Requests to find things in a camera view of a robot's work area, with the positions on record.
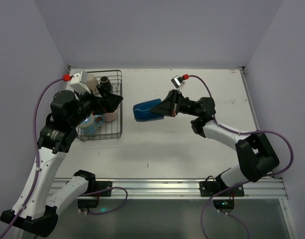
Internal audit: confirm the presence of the black cup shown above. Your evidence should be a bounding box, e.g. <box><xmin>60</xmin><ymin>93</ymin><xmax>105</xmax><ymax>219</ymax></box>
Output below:
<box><xmin>100</xmin><ymin>76</ymin><xmax>113</xmax><ymax>93</ymax></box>

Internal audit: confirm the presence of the beige cup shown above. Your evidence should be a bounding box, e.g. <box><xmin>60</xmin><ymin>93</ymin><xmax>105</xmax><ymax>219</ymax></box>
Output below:
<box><xmin>86</xmin><ymin>73</ymin><xmax>99</xmax><ymax>95</ymax></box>

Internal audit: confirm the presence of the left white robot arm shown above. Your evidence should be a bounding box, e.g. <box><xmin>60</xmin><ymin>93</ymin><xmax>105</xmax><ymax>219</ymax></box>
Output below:
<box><xmin>0</xmin><ymin>85</ymin><xmax>123</xmax><ymax>238</ymax></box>

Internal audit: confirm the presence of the black wire dish rack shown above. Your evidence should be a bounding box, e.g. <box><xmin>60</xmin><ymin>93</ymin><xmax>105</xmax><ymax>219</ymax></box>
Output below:
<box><xmin>77</xmin><ymin>69</ymin><xmax>123</xmax><ymax>142</ymax></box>

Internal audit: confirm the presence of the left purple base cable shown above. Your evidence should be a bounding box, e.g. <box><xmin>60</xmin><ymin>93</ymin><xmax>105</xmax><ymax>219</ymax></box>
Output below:
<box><xmin>79</xmin><ymin>185</ymin><xmax>129</xmax><ymax>215</ymax></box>

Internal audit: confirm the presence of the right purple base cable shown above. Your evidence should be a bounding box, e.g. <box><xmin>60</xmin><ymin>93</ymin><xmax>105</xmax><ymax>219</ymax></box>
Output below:
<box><xmin>201</xmin><ymin>181</ymin><xmax>252</xmax><ymax>239</ymax></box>

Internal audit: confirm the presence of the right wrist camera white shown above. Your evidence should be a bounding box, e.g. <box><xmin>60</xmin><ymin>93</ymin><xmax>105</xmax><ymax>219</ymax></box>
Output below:
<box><xmin>171</xmin><ymin>74</ymin><xmax>189</xmax><ymax>91</ymax></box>

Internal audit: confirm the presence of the pink mug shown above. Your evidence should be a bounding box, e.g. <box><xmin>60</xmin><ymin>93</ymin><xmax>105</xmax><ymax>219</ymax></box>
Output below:
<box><xmin>103</xmin><ymin>111</ymin><xmax>118</xmax><ymax>122</ymax></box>

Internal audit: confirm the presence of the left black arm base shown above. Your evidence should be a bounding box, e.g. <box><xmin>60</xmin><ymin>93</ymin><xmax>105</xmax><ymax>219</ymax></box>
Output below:
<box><xmin>77</xmin><ymin>181</ymin><xmax>113</xmax><ymax>212</ymax></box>

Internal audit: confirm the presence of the dark blue mug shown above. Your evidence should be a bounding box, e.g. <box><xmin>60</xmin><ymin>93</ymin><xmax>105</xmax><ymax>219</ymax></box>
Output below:
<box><xmin>133</xmin><ymin>99</ymin><xmax>164</xmax><ymax>122</ymax></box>

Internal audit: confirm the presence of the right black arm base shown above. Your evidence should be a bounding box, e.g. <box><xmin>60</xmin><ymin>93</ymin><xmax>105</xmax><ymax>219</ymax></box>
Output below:
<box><xmin>199</xmin><ymin>176</ymin><xmax>245</xmax><ymax>213</ymax></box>

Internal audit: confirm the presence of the aluminium mounting rail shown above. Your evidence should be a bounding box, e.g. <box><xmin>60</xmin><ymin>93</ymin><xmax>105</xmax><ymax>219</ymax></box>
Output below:
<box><xmin>96</xmin><ymin>178</ymin><xmax>288</xmax><ymax>200</ymax></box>

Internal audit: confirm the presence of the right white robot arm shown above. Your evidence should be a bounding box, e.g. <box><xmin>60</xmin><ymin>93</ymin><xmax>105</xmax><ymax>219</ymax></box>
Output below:
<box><xmin>150</xmin><ymin>90</ymin><xmax>280</xmax><ymax>195</ymax></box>

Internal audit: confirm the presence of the light blue handled cup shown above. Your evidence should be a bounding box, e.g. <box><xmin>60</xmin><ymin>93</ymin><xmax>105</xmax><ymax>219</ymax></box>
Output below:
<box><xmin>78</xmin><ymin>115</ymin><xmax>105</xmax><ymax>135</ymax></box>

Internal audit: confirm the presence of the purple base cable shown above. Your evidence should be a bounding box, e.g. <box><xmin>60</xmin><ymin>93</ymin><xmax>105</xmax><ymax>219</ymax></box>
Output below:
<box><xmin>79</xmin><ymin>185</ymin><xmax>129</xmax><ymax>215</ymax></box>
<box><xmin>201</xmin><ymin>181</ymin><xmax>252</xmax><ymax>239</ymax></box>

